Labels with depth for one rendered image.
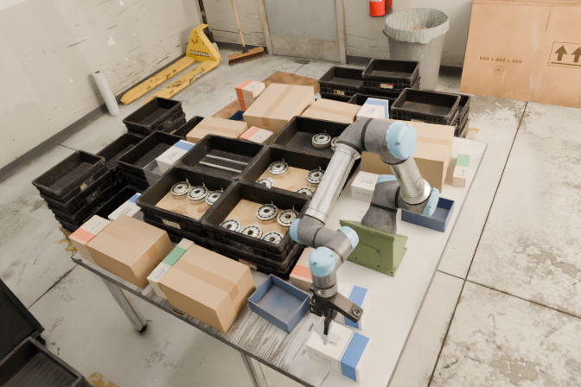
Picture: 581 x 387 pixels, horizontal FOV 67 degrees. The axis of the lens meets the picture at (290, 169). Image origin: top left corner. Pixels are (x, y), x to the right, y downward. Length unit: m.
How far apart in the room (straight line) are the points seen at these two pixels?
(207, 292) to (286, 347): 0.36
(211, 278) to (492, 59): 3.36
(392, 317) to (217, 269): 0.71
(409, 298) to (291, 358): 0.51
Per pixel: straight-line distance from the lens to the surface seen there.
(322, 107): 2.65
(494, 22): 4.35
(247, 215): 2.03
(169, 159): 2.44
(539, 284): 2.89
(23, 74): 4.84
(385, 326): 1.76
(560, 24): 4.31
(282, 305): 1.84
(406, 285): 1.87
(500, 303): 2.75
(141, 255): 2.01
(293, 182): 2.15
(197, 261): 1.87
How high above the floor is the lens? 2.20
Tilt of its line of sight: 38 degrees down
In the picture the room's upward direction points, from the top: 10 degrees counter-clockwise
